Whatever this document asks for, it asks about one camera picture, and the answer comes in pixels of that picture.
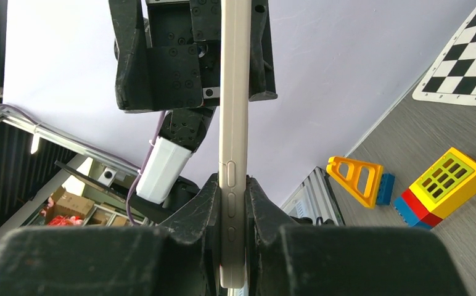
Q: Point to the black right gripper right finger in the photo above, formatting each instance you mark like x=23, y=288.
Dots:
x=285, y=257

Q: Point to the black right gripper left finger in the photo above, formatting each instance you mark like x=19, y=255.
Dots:
x=168, y=259

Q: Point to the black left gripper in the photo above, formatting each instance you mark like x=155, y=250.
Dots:
x=184, y=55

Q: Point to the beige phone case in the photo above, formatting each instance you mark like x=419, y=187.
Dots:
x=233, y=138

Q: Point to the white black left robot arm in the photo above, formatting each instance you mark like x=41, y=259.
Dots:
x=179, y=135

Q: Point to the cardboard box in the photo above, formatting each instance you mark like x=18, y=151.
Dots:
x=67, y=205

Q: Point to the yellow red blue block house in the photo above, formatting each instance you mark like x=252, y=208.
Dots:
x=448, y=184

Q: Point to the checkerboard calibration mat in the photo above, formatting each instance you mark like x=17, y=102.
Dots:
x=452, y=77

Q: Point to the aluminium frame rail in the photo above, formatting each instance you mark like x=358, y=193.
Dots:
x=314, y=199

